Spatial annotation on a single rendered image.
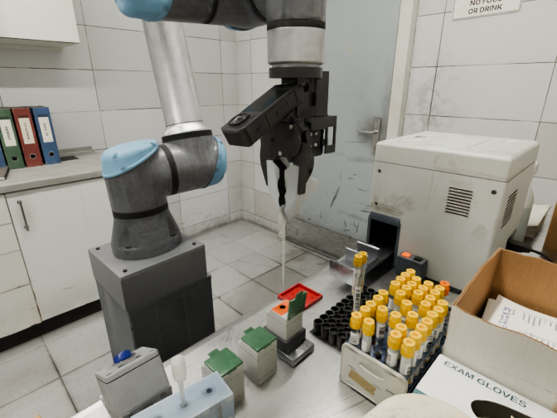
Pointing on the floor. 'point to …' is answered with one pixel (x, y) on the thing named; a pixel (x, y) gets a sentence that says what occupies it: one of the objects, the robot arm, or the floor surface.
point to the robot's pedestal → (161, 320)
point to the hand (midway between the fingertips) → (283, 213)
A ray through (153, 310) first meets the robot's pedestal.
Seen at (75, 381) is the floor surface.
